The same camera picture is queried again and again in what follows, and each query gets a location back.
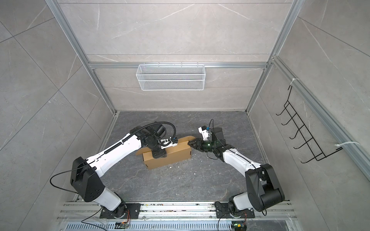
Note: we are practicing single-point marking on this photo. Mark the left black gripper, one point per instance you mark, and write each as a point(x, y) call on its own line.
point(160, 155)

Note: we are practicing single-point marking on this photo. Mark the aluminium mounting rail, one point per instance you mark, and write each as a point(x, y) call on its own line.
point(151, 211)

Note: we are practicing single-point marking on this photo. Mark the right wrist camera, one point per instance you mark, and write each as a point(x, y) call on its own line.
point(204, 131)

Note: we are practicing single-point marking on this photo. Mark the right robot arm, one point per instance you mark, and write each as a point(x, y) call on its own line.
point(263, 187)

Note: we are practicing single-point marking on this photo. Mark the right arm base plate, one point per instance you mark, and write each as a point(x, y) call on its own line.
point(226, 210)

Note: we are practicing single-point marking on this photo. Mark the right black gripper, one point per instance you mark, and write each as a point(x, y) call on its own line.
point(200, 142)

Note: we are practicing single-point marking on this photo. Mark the white cable tie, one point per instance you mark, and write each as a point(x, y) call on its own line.
point(346, 143)

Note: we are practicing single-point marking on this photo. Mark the white wire mesh basket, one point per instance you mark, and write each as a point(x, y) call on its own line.
point(166, 77)

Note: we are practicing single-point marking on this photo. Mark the black wire hook rack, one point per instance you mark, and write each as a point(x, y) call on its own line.
point(303, 131)

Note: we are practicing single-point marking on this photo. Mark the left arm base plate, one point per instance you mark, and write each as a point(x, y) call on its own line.
point(129, 210)

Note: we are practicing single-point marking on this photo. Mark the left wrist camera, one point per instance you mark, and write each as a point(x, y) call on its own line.
point(170, 142)

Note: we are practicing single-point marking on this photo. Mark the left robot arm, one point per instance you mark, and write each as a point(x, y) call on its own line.
point(86, 173)

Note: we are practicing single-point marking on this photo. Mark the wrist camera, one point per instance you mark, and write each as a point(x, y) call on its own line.
point(170, 142)
point(204, 131)

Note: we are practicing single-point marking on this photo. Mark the brown cardboard box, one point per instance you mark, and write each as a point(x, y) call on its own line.
point(182, 151)

